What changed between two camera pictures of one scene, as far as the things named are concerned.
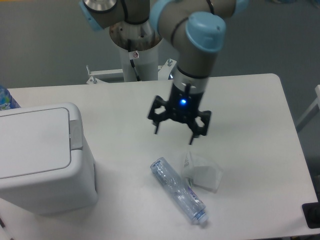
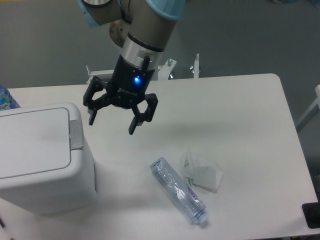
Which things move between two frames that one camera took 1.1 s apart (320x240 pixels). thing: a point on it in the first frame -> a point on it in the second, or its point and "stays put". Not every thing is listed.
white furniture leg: x=313 y=109 stays put
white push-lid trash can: x=46 y=165 stays put
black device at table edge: x=311 y=212 stays put
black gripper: x=183 y=104 -> x=128 y=82
